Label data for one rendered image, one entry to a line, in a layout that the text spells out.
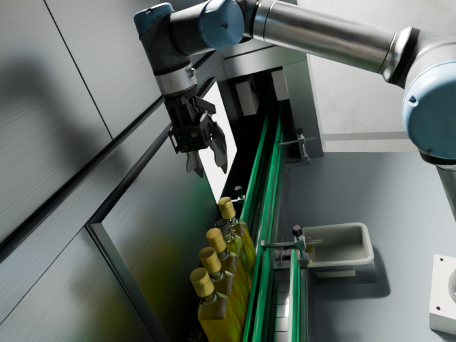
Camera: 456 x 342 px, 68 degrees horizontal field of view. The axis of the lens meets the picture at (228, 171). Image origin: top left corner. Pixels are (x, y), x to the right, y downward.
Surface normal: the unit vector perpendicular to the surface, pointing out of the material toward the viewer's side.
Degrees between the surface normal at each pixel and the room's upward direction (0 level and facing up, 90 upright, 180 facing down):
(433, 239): 0
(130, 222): 90
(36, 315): 90
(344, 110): 90
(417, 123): 84
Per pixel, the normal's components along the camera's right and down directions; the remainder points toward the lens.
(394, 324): -0.28, -0.84
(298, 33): -0.40, 0.50
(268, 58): -0.18, 0.51
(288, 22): -0.32, 0.19
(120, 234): 0.94, -0.14
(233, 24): 0.86, -0.01
